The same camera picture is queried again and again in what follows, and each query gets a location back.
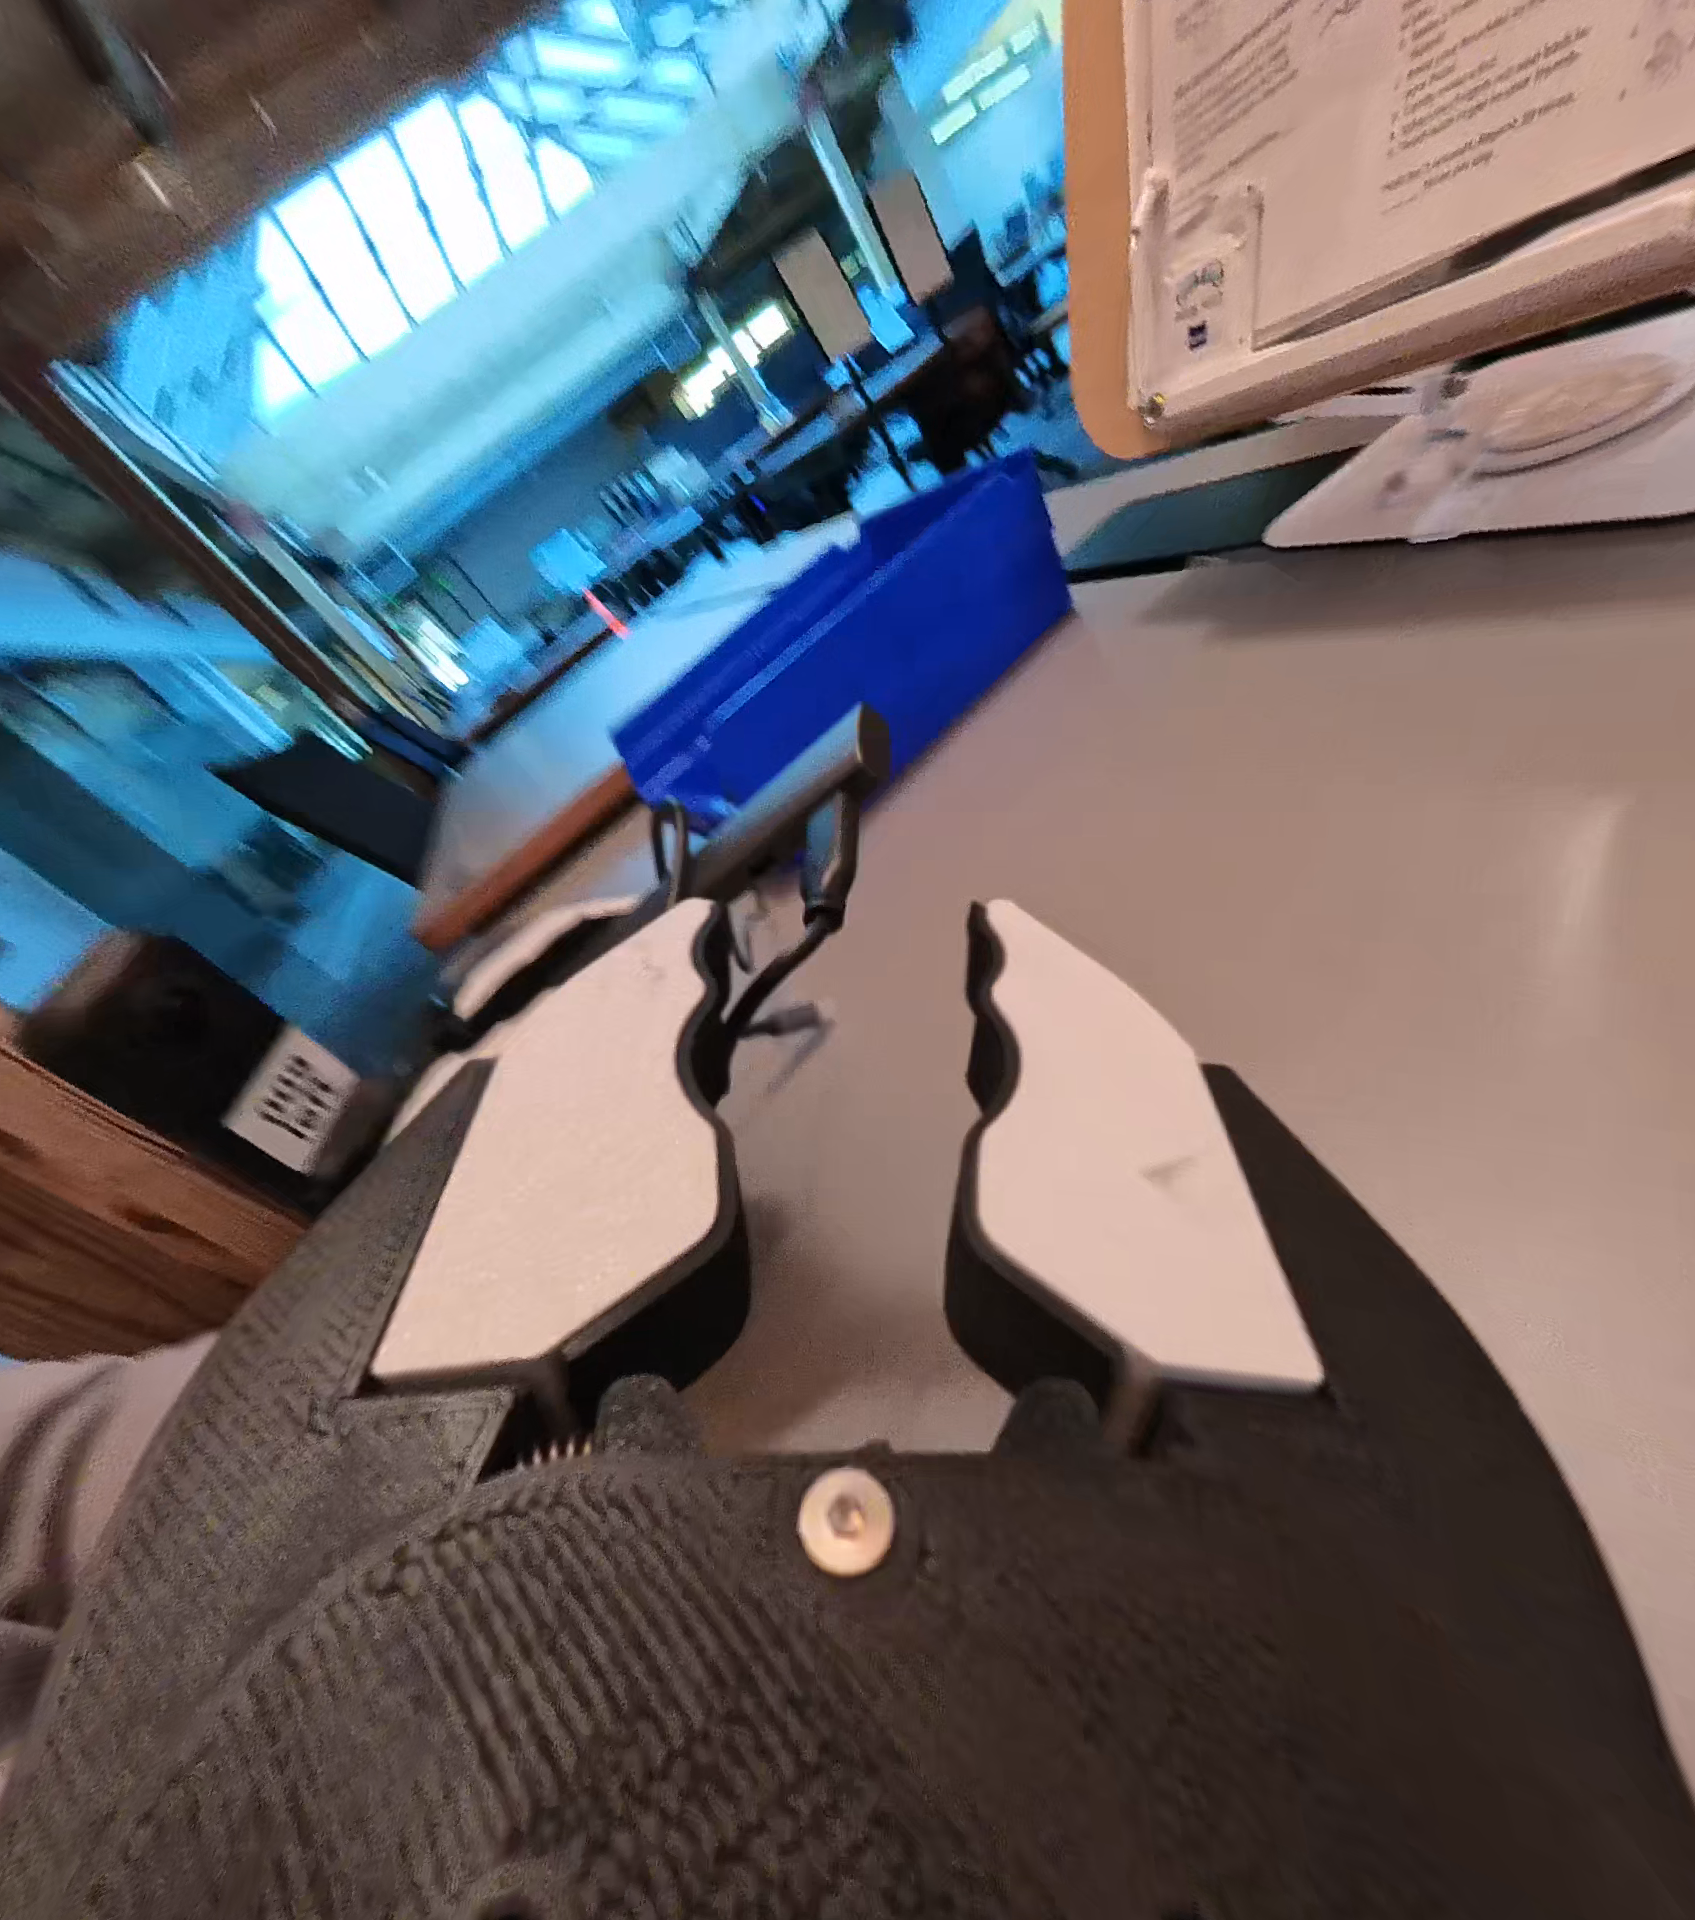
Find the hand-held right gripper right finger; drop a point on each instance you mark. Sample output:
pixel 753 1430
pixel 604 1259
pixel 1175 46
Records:
pixel 1131 1199

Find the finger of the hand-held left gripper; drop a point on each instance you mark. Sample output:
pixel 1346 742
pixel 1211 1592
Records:
pixel 533 962
pixel 445 1077

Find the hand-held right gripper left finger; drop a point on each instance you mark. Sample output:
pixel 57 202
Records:
pixel 564 1168

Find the silver USB hub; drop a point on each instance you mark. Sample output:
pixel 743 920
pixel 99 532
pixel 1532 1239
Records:
pixel 787 803

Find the blue plastic bin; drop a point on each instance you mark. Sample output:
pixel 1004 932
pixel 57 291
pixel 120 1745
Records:
pixel 909 630

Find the grey desk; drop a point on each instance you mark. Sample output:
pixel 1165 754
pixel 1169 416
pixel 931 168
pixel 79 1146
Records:
pixel 1388 901

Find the wooden pillar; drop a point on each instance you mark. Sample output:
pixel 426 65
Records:
pixel 36 1183

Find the grey wood-edged table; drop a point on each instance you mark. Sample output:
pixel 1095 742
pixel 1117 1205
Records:
pixel 564 749

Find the white board on stand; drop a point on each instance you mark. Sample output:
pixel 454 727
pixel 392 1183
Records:
pixel 815 297
pixel 912 223

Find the wooden document stand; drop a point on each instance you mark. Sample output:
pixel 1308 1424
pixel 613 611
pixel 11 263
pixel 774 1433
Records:
pixel 1101 223

